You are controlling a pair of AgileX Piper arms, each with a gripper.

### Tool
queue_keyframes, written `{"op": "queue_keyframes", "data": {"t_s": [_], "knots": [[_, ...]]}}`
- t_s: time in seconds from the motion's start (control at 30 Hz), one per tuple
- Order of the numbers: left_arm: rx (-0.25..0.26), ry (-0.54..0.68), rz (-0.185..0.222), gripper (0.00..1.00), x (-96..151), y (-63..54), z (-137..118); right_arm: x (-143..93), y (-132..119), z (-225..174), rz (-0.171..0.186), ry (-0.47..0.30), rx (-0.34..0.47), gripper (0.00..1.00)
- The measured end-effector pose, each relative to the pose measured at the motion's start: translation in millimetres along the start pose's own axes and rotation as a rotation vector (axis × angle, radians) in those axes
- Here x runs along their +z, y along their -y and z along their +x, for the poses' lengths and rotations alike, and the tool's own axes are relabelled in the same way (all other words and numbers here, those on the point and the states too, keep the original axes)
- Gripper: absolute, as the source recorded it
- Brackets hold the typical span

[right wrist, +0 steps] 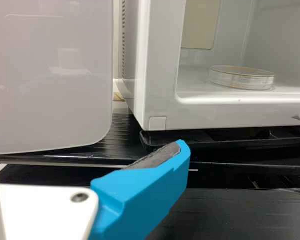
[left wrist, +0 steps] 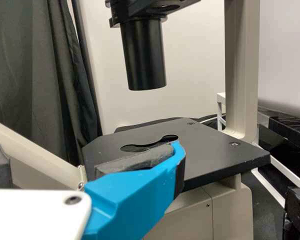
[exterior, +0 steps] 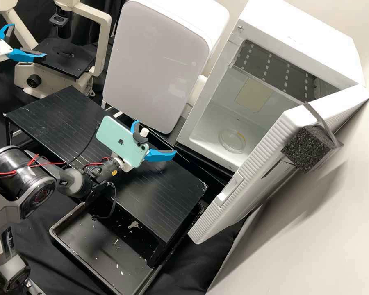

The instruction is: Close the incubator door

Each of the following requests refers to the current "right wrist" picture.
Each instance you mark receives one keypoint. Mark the petri dish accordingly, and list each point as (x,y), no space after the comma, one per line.
(240,80)

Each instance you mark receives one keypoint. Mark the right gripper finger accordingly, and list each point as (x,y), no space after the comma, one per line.
(140,197)

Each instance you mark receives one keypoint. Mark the white incubator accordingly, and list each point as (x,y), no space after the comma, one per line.
(160,75)

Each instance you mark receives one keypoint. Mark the black platform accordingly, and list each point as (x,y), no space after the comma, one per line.
(215,140)
(240,215)
(120,142)

